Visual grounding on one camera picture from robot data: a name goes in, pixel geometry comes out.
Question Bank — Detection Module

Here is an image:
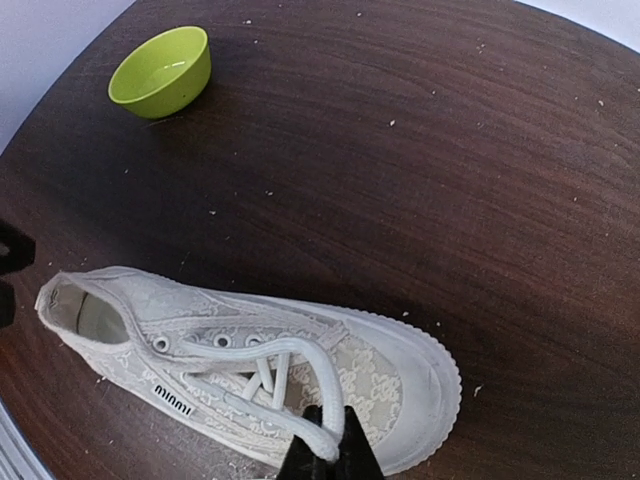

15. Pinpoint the green bowl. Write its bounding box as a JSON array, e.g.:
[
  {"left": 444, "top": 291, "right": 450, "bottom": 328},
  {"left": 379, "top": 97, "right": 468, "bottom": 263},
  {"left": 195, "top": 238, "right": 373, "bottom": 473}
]
[{"left": 108, "top": 26, "right": 212, "bottom": 120}]

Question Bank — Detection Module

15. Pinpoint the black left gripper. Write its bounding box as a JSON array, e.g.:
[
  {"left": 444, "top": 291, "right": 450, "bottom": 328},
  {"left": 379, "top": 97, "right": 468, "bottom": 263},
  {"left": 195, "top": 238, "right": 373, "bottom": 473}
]
[{"left": 0, "top": 219, "right": 37, "bottom": 331}]

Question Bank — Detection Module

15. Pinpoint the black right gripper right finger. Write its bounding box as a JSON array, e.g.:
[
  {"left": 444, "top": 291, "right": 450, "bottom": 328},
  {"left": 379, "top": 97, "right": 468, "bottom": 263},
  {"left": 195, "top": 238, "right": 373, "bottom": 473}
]
[{"left": 333, "top": 406, "right": 385, "bottom": 480}]

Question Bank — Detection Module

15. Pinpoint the white lace sneaker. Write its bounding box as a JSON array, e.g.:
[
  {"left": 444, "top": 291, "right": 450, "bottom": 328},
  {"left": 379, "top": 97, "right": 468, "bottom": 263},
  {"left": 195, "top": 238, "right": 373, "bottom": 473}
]
[{"left": 35, "top": 266, "right": 462, "bottom": 475}]

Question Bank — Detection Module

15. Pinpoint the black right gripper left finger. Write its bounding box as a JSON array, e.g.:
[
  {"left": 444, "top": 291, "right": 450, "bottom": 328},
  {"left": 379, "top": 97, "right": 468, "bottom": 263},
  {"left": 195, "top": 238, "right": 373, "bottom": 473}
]
[{"left": 277, "top": 436, "right": 340, "bottom": 480}]

